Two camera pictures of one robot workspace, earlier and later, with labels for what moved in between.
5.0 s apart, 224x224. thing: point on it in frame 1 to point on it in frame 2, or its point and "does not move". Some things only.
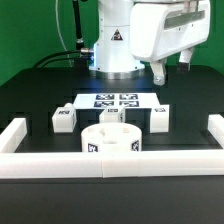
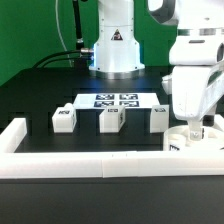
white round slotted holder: x=111 y=137 to x=177 y=138
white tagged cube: x=113 y=115 does not move
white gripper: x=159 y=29 to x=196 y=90
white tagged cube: x=64 y=119 does not move
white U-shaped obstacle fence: x=107 y=164 does not move
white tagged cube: x=160 y=118 does not move
